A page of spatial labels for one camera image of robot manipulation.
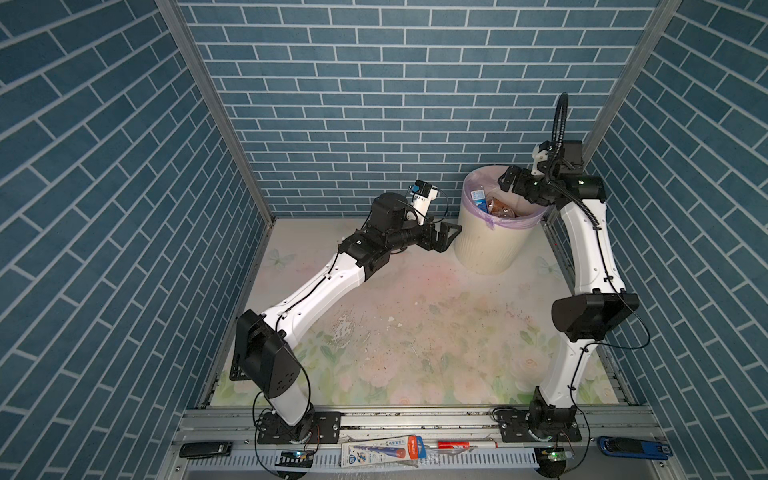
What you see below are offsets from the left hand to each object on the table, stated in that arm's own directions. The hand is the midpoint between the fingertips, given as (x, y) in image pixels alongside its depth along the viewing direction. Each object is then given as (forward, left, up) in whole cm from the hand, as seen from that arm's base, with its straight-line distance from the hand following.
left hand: (448, 223), depth 71 cm
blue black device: (-43, -42, -30) cm, 67 cm away
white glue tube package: (-42, +16, -34) cm, 56 cm away
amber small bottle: (+19, -20, -13) cm, 30 cm away
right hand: (+16, -19, +2) cm, 25 cm away
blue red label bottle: (+19, -13, -8) cm, 24 cm away
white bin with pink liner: (+7, -15, -8) cm, 19 cm away
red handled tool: (-41, -1, -34) cm, 54 cm away
